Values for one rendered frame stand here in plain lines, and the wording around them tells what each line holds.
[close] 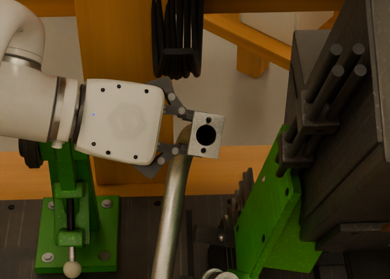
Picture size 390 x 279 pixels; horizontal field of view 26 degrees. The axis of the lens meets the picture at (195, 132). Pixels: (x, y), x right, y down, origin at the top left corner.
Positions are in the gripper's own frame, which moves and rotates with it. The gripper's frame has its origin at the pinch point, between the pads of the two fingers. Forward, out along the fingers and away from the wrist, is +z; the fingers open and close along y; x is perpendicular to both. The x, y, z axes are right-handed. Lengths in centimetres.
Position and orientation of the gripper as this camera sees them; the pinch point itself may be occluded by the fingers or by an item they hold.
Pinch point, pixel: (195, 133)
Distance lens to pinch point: 108.4
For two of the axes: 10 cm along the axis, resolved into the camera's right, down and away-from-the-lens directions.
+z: 9.6, 1.6, 2.1
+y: 1.6, -9.9, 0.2
